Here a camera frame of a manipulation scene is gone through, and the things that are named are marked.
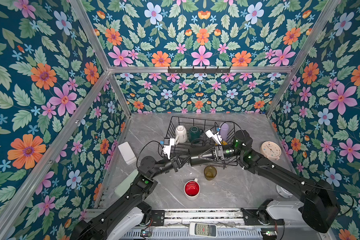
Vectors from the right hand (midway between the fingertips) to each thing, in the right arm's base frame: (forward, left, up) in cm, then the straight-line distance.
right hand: (200, 157), depth 62 cm
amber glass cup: (+5, -7, -28) cm, 29 cm away
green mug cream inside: (+26, +2, -18) cm, 32 cm away
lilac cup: (+25, -16, -15) cm, 34 cm away
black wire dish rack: (+8, -3, +3) cm, 9 cm away
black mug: (-1, +2, +5) cm, 5 cm away
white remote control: (-23, -1, -28) cm, 36 cm away
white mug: (+26, +11, -18) cm, 33 cm away
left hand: (0, +3, +1) cm, 3 cm away
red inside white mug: (-4, +4, -29) cm, 30 cm away
